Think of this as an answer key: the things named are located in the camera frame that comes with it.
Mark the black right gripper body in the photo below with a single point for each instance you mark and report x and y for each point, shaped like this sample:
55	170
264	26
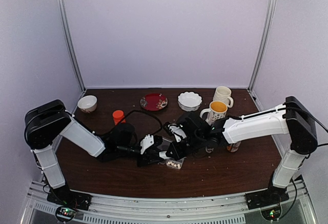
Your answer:
195	144

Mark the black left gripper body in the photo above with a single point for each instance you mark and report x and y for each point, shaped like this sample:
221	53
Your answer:
144	159

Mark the clear plastic pill organizer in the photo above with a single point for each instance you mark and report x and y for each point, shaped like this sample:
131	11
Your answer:
165	146

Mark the orange pill bottle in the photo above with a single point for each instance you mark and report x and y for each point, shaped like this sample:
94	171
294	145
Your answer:
118	117

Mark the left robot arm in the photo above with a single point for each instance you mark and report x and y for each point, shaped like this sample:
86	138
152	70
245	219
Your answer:
45	123

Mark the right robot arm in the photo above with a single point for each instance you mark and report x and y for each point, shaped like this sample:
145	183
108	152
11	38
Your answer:
291	117

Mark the white pills in organizer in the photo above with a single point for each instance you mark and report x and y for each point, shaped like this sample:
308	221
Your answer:
173	164

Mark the small white pill bottle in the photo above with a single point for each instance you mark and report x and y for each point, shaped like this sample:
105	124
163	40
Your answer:
209	150

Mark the floral mug yellow inside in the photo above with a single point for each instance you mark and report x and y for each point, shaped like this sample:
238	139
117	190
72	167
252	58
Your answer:
216	110

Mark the white scalloped bowl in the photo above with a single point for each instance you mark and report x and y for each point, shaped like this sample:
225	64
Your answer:
189	101

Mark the amber bottle grey cap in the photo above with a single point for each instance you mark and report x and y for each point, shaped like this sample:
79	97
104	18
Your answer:
233	147

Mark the cream textured mug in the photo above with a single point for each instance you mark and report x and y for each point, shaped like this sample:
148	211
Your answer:
223	94

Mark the red floral plate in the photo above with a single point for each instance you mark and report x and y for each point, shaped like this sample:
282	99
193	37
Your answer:
153	102

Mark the plain white ceramic bowl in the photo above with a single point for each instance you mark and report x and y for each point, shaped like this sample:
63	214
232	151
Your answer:
87	104

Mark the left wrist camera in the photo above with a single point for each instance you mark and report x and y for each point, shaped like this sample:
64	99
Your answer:
150	141

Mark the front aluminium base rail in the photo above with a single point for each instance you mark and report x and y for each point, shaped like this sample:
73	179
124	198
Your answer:
232	208

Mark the right aluminium frame post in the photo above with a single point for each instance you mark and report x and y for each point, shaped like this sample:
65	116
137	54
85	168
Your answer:
270	12

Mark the aluminium frame post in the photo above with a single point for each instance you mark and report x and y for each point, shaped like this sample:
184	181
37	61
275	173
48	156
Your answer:
270	12
69	43

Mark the left aluminium frame post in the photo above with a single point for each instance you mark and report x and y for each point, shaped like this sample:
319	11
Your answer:
69	43

